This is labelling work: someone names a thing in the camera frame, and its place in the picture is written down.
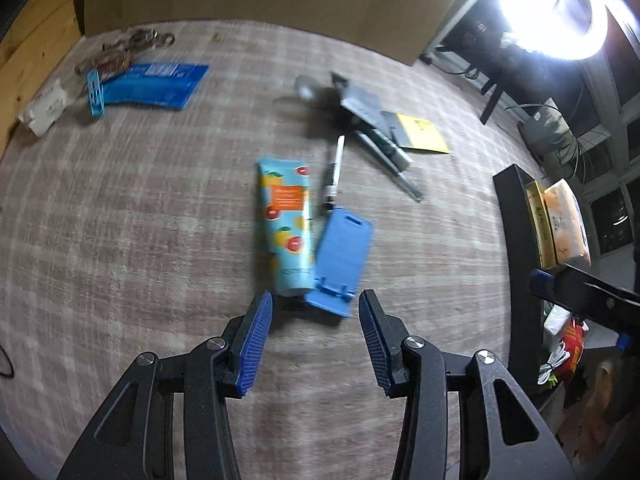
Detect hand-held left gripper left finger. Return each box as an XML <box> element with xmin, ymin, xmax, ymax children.
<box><xmin>57</xmin><ymin>290</ymin><xmax>274</xmax><ymax>480</ymax></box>

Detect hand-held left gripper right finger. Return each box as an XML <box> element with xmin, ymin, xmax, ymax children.
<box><xmin>358</xmin><ymin>289</ymin><xmax>578</xmax><ymax>480</ymax></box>

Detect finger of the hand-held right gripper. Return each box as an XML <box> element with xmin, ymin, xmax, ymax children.
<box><xmin>555</xmin><ymin>262</ymin><xmax>640</xmax><ymax>308</ymax></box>
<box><xmin>530</xmin><ymin>268</ymin><xmax>640</xmax><ymax>351</ymax></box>

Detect black storage box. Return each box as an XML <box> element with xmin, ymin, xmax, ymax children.
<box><xmin>492</xmin><ymin>162</ymin><xmax>601</xmax><ymax>411</ymax></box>

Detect blue phone stand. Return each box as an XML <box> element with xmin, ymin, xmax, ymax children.
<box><xmin>304</xmin><ymin>208</ymin><xmax>375</xmax><ymax>318</ymax></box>

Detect teal hand cream tube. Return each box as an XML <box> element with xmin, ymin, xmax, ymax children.
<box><xmin>256</xmin><ymin>157</ymin><xmax>318</xmax><ymax>298</ymax></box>

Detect plaid cloth covered desktop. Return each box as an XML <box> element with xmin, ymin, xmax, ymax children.
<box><xmin>0</xmin><ymin>19</ymin><xmax>551</xmax><ymax>480</ymax></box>

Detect small white packet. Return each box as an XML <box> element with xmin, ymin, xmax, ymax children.
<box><xmin>542</xmin><ymin>305</ymin><xmax>573</xmax><ymax>336</ymax></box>

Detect yellow gold box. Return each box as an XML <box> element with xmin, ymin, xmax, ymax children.
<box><xmin>522</xmin><ymin>180</ymin><xmax>558</xmax><ymax>271</ymax></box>

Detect red snack packet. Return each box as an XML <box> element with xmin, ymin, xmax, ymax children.
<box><xmin>557</xmin><ymin>322</ymin><xmax>588</xmax><ymax>386</ymax></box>

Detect orange tissue pack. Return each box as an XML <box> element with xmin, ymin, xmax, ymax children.
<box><xmin>542</xmin><ymin>180</ymin><xmax>593</xmax><ymax>268</ymax></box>

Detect potted plant white pot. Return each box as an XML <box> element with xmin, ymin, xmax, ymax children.
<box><xmin>517</xmin><ymin>102</ymin><xmax>601</xmax><ymax>171</ymax></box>

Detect black and white pen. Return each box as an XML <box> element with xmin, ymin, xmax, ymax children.
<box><xmin>320</xmin><ymin>135</ymin><xmax>347</xmax><ymax>216</ymax></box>

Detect black tripod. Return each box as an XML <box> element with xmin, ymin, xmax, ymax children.
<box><xmin>420</xmin><ymin>35</ymin><xmax>506</xmax><ymax>126</ymax></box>

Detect black and yellow packet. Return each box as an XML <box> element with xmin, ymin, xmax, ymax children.
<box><xmin>392</xmin><ymin>112</ymin><xmax>451</xmax><ymax>153</ymax></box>

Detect green tube white cap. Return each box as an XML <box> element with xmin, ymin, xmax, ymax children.
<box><xmin>367</xmin><ymin>127</ymin><xmax>415</xmax><ymax>171</ymax></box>

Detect plain grey pouch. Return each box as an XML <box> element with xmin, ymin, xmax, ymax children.
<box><xmin>340</xmin><ymin>85</ymin><xmax>401</xmax><ymax>136</ymax></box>

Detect metal spoon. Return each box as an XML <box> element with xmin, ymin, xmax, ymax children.
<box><xmin>294</xmin><ymin>74</ymin><xmax>351</xmax><ymax>111</ymax></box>

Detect blue flat packet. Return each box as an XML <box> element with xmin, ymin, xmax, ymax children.
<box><xmin>100</xmin><ymin>61</ymin><xmax>210</xmax><ymax>111</ymax></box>

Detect cyan plastic stand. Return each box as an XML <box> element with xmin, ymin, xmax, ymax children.
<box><xmin>86</xmin><ymin>69</ymin><xmax>107</xmax><ymax>120</ymax></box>

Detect white tissue pack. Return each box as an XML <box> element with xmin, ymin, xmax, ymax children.
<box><xmin>19</xmin><ymin>80</ymin><xmax>70</xmax><ymax>137</ymax></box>

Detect bunch of keys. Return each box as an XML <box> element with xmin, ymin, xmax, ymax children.
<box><xmin>75</xmin><ymin>30</ymin><xmax>177</xmax><ymax>76</ymax></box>

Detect pine wood board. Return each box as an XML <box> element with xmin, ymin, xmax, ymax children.
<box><xmin>0</xmin><ymin>0</ymin><xmax>83</xmax><ymax>156</ymax></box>

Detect white coiled cable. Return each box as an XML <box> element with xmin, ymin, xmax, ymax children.
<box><xmin>537</xmin><ymin>340</ymin><xmax>571</xmax><ymax>386</ymax></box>

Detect white ring light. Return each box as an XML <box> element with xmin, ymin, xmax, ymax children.
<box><xmin>487</xmin><ymin>0</ymin><xmax>608</xmax><ymax>61</ymax></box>

